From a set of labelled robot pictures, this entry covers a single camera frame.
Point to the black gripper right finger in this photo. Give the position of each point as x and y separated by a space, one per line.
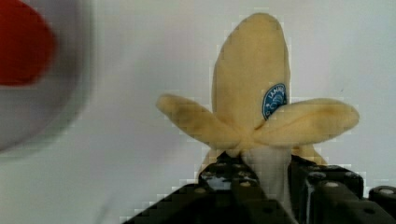
330 194

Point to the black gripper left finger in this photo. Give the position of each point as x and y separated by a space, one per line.
227 192

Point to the yellow plush peeled banana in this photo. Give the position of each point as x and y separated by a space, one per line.
251 117

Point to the grey round plate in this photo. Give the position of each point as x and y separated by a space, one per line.
27 111

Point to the red plush ketchup bottle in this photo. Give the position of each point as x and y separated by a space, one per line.
27 44

